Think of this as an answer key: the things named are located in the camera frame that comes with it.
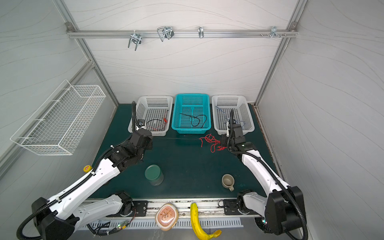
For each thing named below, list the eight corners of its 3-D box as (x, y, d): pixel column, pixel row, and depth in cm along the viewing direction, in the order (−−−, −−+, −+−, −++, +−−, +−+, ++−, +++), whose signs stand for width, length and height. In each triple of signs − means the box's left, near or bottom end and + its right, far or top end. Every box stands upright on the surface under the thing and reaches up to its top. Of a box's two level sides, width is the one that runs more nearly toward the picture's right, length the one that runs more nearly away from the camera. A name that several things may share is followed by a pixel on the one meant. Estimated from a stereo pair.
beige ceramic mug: (222, 191, 81) (223, 189, 77) (220, 177, 86) (222, 174, 82) (233, 191, 81) (235, 189, 77) (231, 177, 86) (233, 174, 82)
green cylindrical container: (148, 185, 82) (143, 179, 74) (151, 171, 87) (146, 164, 79) (162, 185, 82) (159, 180, 74) (164, 171, 87) (161, 164, 79)
